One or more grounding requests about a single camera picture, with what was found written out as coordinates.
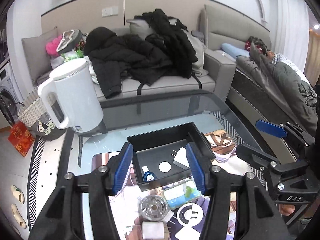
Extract small blue label bottle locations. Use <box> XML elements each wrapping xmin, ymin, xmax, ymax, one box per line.
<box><xmin>142</xmin><ymin>165</ymin><xmax>157</xmax><ymax>182</ymax></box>

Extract grey sofa cushion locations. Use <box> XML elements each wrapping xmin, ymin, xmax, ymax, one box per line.
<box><xmin>21</xmin><ymin>27</ymin><xmax>58</xmax><ymax>86</ymax></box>

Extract black jacket pile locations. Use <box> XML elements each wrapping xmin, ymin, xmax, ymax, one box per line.
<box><xmin>84</xmin><ymin>9</ymin><xmax>198</xmax><ymax>99</ymax></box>

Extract white washing machine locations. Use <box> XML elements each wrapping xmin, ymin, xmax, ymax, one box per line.
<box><xmin>1</xmin><ymin>61</ymin><xmax>19</xmax><ymax>126</ymax></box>

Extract red gift bag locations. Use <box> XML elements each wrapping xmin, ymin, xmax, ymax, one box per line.
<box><xmin>8</xmin><ymin>121</ymin><xmax>35</xmax><ymax>157</ymax></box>

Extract light blue pillow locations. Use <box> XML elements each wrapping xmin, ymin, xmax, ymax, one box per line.
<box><xmin>221</xmin><ymin>43</ymin><xmax>249</xmax><ymax>59</ymax></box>

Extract glass dome plug night light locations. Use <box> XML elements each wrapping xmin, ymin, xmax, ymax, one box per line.
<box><xmin>138</xmin><ymin>195</ymin><xmax>174</xmax><ymax>223</ymax></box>

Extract grey sofa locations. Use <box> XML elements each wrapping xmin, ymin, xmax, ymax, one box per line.
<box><xmin>22</xmin><ymin>4</ymin><xmax>271</xmax><ymax>101</ymax></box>

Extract beige slipper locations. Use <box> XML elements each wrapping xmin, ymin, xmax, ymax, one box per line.
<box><xmin>10</xmin><ymin>185</ymin><xmax>25</xmax><ymax>204</ymax></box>
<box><xmin>11</xmin><ymin>204</ymin><xmax>27</xmax><ymax>229</ymax></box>

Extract person's right hand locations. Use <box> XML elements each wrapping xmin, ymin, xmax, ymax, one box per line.
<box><xmin>278</xmin><ymin>204</ymin><xmax>296</xmax><ymax>216</ymax></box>

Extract wall switch plate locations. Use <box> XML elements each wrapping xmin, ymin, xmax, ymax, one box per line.
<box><xmin>101</xmin><ymin>6</ymin><xmax>119</xmax><ymax>17</ymax></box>

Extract white square charger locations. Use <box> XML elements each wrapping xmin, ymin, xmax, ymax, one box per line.
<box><xmin>171</xmin><ymin>147</ymin><xmax>190</xmax><ymax>170</ymax></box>

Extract anime printed desk mat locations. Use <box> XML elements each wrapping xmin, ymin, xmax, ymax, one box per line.
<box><xmin>85</xmin><ymin>124</ymin><xmax>249</xmax><ymax>239</ymax></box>

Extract white electric kettle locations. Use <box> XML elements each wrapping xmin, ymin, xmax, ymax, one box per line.
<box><xmin>37</xmin><ymin>58</ymin><xmax>104</xmax><ymax>133</ymax></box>

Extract pink plush toy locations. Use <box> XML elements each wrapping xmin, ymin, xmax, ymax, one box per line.
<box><xmin>46</xmin><ymin>35</ymin><xmax>62</xmax><ymax>57</ymax></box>

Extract woven laundry basket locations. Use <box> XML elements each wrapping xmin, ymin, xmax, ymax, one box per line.
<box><xmin>17</xmin><ymin>87</ymin><xmax>66</xmax><ymax>141</ymax></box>

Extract black storage box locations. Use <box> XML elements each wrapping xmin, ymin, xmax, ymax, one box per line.
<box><xmin>127</xmin><ymin>122</ymin><xmax>215</xmax><ymax>191</ymax></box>

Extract white power bank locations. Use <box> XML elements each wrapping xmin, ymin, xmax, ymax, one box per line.
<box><xmin>175</xmin><ymin>226</ymin><xmax>201</xmax><ymax>240</ymax></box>

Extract person lying under blanket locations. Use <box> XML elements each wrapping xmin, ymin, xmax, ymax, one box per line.
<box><xmin>236</xmin><ymin>36</ymin><xmax>318</xmax><ymax>136</ymax></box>

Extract white round disc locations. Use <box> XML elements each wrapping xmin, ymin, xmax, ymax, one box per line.
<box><xmin>158</xmin><ymin>161</ymin><xmax>171</xmax><ymax>173</ymax></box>

